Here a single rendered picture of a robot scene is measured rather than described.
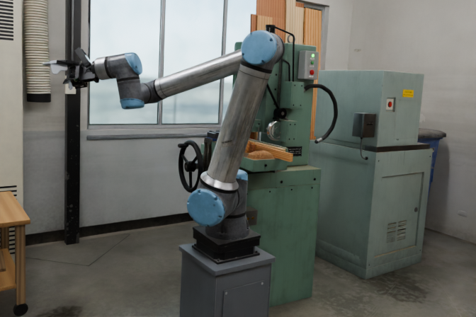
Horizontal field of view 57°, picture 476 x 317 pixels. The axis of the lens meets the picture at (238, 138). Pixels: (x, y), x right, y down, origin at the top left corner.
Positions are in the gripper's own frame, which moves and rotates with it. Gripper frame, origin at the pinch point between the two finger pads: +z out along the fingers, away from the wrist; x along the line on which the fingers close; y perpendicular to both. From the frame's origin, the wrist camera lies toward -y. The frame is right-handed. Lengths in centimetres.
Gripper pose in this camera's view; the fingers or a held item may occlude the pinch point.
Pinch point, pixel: (52, 72)
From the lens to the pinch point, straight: 195.6
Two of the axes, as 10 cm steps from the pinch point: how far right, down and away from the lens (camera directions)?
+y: 0.7, 9.1, -4.1
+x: 1.8, 3.9, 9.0
